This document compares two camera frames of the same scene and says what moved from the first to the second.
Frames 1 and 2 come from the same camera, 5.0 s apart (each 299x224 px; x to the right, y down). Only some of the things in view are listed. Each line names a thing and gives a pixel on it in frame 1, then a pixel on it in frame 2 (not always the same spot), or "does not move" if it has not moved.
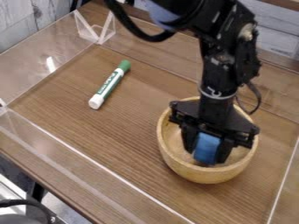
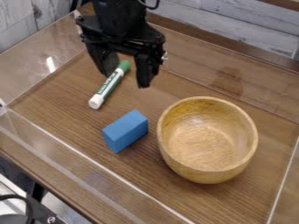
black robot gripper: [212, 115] to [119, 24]
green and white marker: [96, 101] does not move
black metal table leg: [38, 192] does not move
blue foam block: [207, 148] to [125, 130]
